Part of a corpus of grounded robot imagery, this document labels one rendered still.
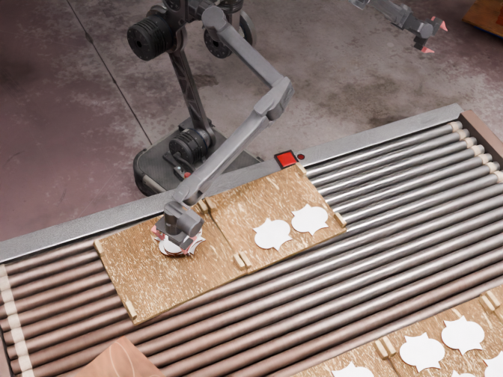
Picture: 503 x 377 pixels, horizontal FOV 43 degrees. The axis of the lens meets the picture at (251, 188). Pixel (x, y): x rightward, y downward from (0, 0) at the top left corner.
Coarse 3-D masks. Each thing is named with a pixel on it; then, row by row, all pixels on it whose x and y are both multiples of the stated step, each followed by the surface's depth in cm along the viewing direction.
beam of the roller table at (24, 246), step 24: (408, 120) 271; (432, 120) 272; (456, 120) 275; (336, 144) 259; (360, 144) 260; (240, 168) 247; (264, 168) 248; (168, 192) 237; (216, 192) 239; (96, 216) 228; (120, 216) 228; (144, 216) 229; (24, 240) 219; (48, 240) 220; (72, 240) 221; (0, 264) 214
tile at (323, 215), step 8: (304, 208) 233; (312, 208) 233; (320, 208) 234; (296, 216) 230; (304, 216) 231; (312, 216) 231; (320, 216) 231; (296, 224) 228; (304, 224) 228; (312, 224) 229; (320, 224) 229; (304, 232) 226; (312, 232) 226
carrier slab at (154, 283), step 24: (120, 240) 219; (144, 240) 220; (216, 240) 222; (120, 264) 213; (144, 264) 214; (168, 264) 215; (192, 264) 215; (216, 264) 216; (120, 288) 208; (144, 288) 208; (168, 288) 209; (192, 288) 209; (144, 312) 203
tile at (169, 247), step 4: (188, 236) 216; (164, 240) 215; (184, 240) 215; (196, 240) 216; (200, 240) 216; (164, 244) 214; (168, 244) 214; (172, 244) 214; (192, 244) 215; (168, 248) 213; (172, 248) 213; (176, 248) 213; (168, 252) 212; (172, 252) 212; (176, 252) 212; (180, 252) 213; (188, 252) 212
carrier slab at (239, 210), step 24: (288, 168) 246; (240, 192) 237; (264, 192) 238; (288, 192) 238; (312, 192) 239; (216, 216) 229; (240, 216) 230; (264, 216) 230; (288, 216) 231; (240, 240) 223; (312, 240) 225; (264, 264) 217
